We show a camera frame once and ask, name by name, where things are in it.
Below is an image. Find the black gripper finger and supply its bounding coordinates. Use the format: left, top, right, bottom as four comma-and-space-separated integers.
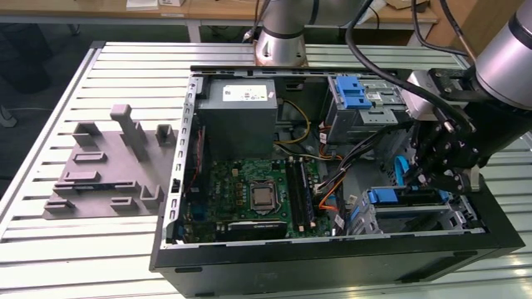
414, 168, 482, 196
402, 121, 458, 184

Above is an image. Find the blue data wire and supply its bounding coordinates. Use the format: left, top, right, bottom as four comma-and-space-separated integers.
391, 154, 418, 189

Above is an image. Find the hard disk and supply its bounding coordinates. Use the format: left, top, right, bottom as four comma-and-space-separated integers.
367, 186, 449, 207

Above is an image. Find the metal disk bay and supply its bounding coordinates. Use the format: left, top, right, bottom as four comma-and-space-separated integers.
361, 186, 474, 234

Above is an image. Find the metal optical drive cage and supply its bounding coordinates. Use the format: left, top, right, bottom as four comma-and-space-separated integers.
325, 74, 415, 145

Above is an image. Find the blue drive latch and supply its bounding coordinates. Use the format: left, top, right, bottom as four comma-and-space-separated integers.
335, 76, 373, 110

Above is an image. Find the black RAM slot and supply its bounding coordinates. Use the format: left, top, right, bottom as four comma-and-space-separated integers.
286, 157, 303, 230
297, 157, 314, 227

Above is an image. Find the wooden cabinet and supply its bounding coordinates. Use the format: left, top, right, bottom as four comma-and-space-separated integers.
422, 0, 532, 85

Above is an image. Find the CPU socket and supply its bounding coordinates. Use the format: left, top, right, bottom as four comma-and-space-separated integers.
247, 179, 278, 216

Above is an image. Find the silver CPU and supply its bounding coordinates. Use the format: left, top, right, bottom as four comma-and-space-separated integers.
251, 188, 274, 206

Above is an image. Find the brown cardboard piece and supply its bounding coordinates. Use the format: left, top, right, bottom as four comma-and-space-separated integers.
383, 0, 431, 13

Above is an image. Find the grey power supply unit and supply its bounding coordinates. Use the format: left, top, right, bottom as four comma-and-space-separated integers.
194, 78, 278, 159

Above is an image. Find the black PC case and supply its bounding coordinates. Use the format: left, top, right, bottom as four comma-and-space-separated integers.
149, 65, 525, 297

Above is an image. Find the green motherboard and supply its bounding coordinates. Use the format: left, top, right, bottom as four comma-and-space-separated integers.
182, 157, 333, 244

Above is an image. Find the black graphics card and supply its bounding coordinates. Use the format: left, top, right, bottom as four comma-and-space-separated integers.
214, 219, 287, 241

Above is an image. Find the grey parts rack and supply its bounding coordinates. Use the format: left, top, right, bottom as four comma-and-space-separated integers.
41, 104, 182, 222

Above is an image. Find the white paper sheet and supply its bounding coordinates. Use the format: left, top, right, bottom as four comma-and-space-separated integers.
125, 0, 159, 11

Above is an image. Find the wooden desk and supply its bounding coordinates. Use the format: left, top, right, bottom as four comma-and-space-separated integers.
0, 0, 441, 47

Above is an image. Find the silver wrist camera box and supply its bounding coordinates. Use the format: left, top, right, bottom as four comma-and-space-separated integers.
405, 70, 447, 121

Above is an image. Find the black wire bundle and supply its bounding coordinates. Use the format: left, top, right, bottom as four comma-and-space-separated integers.
325, 127, 395, 187

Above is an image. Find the yellow wire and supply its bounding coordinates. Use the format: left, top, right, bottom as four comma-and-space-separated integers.
275, 99, 311, 146

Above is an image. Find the orange wire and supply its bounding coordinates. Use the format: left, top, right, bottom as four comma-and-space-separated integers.
317, 191, 339, 216

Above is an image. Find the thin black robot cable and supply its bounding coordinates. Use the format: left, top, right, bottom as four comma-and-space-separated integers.
410, 0, 473, 57

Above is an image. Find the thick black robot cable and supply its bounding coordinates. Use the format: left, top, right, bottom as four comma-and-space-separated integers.
343, 0, 478, 133

